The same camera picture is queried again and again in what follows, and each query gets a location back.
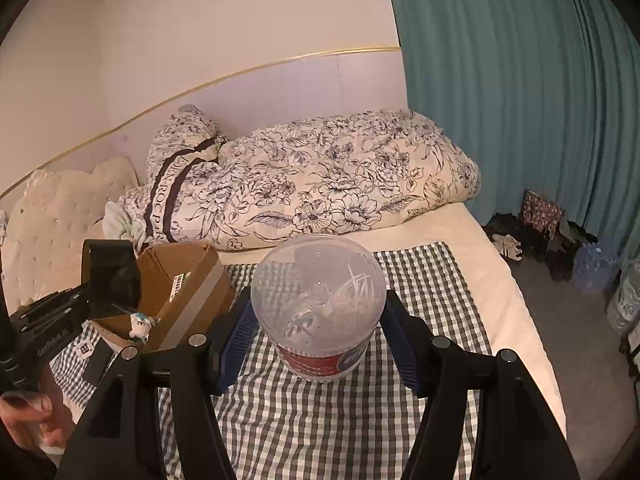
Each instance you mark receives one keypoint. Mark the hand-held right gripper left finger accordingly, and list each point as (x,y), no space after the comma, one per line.
(145,400)

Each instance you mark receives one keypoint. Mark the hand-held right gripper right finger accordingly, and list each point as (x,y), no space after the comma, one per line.
(490,410)

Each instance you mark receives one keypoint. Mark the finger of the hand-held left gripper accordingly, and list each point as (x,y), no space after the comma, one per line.
(110,275)

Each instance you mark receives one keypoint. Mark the small white plush toy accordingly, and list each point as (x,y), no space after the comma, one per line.
(141,327)

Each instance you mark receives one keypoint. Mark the cardboard box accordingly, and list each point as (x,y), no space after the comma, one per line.
(175,280)

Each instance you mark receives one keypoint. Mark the clear cotton swab jar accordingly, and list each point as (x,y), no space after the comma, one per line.
(320,300)

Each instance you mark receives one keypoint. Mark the person's left hand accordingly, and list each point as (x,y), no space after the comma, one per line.
(30,420)

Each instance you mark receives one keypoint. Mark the light green towel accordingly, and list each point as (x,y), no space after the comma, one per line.
(120,222)

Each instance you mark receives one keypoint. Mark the cream tufted headboard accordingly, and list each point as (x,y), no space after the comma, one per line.
(55,220)

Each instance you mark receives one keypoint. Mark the dark shoes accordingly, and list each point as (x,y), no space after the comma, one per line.
(559,262)

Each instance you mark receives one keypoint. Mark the white sandal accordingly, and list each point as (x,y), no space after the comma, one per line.
(507,246)

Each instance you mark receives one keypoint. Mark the green checked blanket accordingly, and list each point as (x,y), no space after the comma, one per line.
(320,420)

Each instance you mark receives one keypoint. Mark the patterned gift bag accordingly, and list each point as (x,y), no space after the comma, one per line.
(542,212)

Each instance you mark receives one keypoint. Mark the floral duvet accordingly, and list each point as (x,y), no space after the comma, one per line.
(320,180)

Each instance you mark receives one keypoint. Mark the teal curtain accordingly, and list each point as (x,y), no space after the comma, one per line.
(520,100)

